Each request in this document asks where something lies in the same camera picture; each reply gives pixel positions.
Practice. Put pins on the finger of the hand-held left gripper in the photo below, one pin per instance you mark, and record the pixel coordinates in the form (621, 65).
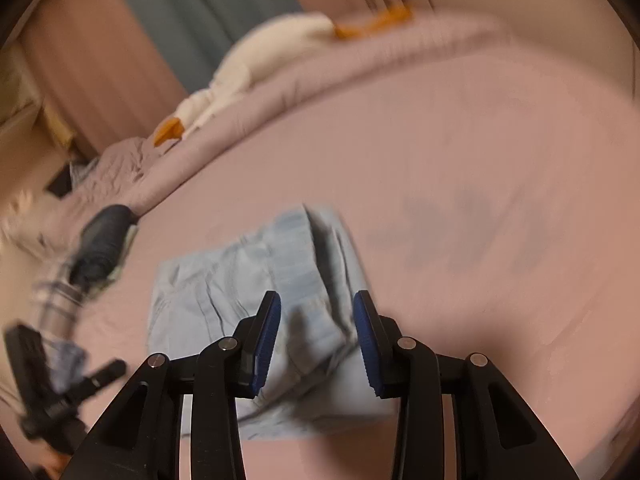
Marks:
(105, 372)

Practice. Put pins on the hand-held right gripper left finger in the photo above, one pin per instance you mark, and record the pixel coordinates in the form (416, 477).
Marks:
(265, 345)

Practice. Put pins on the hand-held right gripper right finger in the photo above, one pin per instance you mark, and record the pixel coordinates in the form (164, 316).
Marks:
(367, 345)

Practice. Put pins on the light blue strawberry pants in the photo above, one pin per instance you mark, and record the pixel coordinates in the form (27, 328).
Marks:
(210, 285)

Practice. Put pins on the folded light blue jeans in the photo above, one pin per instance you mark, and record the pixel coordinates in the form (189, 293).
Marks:
(65, 360)

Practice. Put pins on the plaid pillow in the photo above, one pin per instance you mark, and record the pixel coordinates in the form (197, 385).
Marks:
(55, 290)

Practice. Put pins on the folded dark blue jeans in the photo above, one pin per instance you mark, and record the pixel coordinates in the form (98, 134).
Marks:
(102, 240)

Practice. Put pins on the dark cloth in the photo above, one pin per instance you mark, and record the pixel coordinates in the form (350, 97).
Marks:
(60, 180)

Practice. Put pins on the plaid shirt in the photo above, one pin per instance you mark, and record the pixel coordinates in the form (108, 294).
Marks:
(84, 170)

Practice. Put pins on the pink quilt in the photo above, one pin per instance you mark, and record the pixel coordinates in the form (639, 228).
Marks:
(250, 110)

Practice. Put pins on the white goose plush toy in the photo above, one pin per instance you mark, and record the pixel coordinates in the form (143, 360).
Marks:
(280, 40)

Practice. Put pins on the blue curtain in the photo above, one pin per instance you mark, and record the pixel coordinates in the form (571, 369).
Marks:
(200, 10)

